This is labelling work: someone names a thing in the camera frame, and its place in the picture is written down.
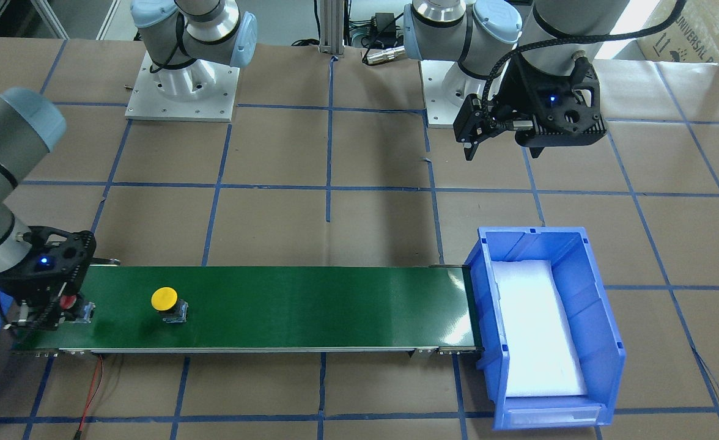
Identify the green conveyor belt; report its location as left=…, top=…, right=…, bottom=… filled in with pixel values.
left=13, top=266, right=482, bottom=354

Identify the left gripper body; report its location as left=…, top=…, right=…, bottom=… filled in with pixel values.
left=488, top=55, right=608, bottom=156

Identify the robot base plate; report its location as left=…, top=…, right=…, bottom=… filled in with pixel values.
left=420, top=60, right=485, bottom=128
left=125, top=53, right=240, bottom=123

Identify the black power adapter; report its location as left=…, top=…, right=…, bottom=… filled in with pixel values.
left=371, top=12, right=396, bottom=39

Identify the red push button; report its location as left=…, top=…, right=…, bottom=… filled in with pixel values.
left=59, top=293, right=96, bottom=324

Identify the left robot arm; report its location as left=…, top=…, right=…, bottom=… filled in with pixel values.
left=402, top=1, right=627, bottom=161

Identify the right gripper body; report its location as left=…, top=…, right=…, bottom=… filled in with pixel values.
left=0, top=226, right=96, bottom=331

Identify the aluminium frame post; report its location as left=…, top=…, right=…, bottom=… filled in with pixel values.
left=317, top=1, right=348, bottom=58

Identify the red black wire pair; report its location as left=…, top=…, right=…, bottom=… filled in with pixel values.
left=77, top=356, right=106, bottom=435

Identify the yellow push button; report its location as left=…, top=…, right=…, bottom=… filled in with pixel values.
left=150, top=287, right=188, bottom=324

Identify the white foam pad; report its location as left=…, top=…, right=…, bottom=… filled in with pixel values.
left=493, top=260, right=587, bottom=397

